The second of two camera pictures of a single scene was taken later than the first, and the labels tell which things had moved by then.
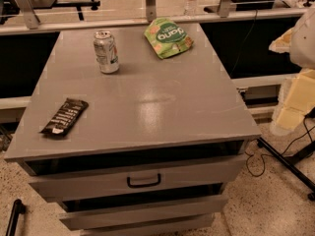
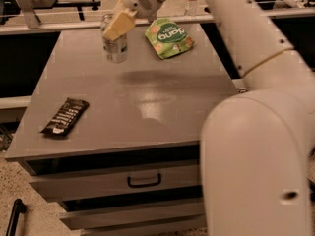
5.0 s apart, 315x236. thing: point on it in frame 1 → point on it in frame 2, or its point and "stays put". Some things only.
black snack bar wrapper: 66,119 stays put
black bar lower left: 19,207 stays put
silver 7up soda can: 106,51 → 115,51
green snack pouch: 167,37 stays put
